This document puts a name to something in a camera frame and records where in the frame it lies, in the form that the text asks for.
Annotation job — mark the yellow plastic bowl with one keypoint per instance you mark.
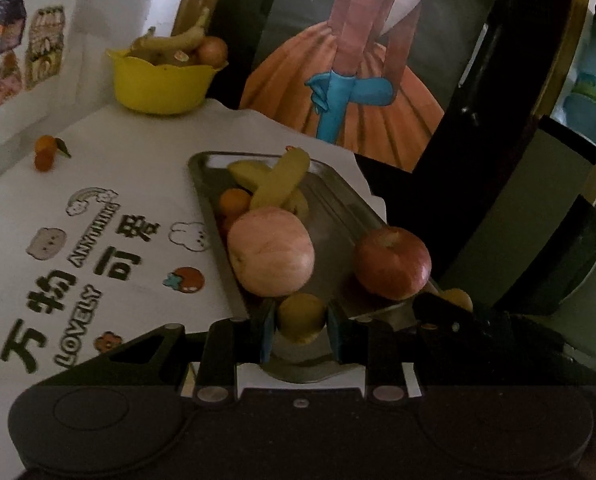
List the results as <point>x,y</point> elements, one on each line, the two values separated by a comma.
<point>157,85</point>

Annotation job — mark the small yellow-orange fruit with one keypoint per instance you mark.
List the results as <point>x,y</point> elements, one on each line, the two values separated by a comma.
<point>459,298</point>

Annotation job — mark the short yellow banana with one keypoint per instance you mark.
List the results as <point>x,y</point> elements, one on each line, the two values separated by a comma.
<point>245,172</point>

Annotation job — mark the small orange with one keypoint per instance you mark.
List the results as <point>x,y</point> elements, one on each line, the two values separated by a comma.
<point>234,202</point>

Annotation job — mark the small tangerine with leaf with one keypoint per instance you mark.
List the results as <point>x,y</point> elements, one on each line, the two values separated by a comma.
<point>47,144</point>

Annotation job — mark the long banana in bowl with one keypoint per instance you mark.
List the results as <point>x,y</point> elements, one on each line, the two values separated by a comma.
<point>187,35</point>

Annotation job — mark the metal tray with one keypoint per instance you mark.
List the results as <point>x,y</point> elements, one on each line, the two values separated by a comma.
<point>338,240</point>

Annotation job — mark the long yellow banana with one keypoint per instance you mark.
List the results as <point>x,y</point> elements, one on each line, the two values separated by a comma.
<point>283,177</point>

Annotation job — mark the paper with house drawings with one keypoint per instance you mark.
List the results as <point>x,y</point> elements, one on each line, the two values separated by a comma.
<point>22,35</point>

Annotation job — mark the dark red apple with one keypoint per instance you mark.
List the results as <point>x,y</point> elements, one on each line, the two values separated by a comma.
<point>393,265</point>

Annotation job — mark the small yellow-green fruit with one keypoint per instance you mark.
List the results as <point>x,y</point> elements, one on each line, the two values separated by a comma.
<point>300,317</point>

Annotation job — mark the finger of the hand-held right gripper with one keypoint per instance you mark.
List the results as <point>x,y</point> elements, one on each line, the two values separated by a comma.
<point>443,312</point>

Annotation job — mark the grey box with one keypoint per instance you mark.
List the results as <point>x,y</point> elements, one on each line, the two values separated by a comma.
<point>543,200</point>

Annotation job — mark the white printed tablecloth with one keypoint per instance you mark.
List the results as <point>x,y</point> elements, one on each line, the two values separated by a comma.
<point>127,170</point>

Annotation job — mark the framed painting of dress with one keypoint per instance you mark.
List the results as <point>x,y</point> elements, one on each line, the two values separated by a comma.
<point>358,60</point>

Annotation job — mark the blue-green plastic container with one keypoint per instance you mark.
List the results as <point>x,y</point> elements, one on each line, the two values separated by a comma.
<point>595,85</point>

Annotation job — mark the short banana in bowl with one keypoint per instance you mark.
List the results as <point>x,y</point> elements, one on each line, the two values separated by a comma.
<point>150,45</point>

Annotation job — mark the fruit with sticker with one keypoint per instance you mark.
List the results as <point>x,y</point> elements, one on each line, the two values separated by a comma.
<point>177,57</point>

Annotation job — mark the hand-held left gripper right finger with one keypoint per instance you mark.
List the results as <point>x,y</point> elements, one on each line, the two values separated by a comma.
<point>335,335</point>

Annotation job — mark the apple in bowl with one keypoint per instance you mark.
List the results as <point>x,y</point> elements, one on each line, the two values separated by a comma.
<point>212,50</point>

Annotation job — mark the large pale pink apple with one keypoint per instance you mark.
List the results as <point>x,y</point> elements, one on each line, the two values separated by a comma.
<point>270,252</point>

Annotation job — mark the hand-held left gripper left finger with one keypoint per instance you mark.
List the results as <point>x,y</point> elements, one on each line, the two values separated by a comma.
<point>266,332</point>

